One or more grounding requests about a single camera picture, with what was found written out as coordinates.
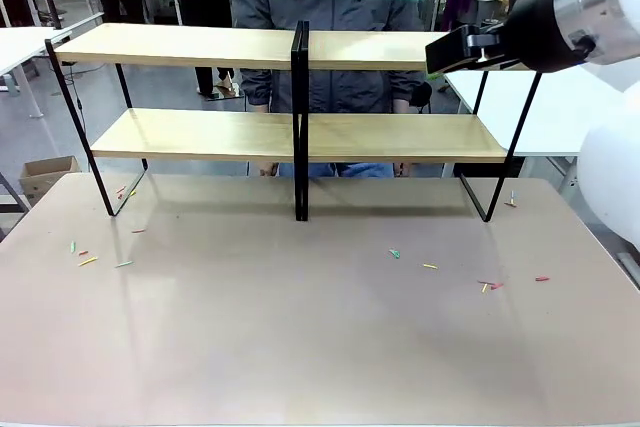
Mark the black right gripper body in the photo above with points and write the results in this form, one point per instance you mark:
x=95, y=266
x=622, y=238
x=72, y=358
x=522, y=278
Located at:
x=532, y=12

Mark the person's left forearm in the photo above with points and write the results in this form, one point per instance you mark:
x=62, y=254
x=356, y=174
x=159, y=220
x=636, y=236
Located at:
x=400, y=107

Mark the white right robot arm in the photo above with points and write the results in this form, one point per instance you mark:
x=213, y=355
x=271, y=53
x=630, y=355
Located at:
x=612, y=157

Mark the person's left hand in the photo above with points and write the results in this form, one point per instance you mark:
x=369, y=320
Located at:
x=402, y=169

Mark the person's right hand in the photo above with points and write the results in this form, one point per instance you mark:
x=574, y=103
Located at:
x=269, y=169

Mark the black chair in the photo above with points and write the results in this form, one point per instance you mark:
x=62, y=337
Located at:
x=421, y=94

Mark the person in grey jacket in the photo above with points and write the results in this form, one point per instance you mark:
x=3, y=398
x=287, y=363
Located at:
x=345, y=82

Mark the white table with black edge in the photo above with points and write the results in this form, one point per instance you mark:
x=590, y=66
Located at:
x=545, y=117

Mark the small teal scrap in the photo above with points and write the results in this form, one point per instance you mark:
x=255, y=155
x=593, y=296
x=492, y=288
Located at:
x=123, y=264

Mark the cardboard box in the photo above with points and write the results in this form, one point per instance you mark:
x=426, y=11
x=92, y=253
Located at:
x=47, y=177

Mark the white side table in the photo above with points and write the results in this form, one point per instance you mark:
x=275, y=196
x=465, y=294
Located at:
x=20, y=44

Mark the wooden shelf unit black frame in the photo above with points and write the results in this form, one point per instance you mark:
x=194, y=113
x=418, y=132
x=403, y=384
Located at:
x=200, y=47
x=375, y=139

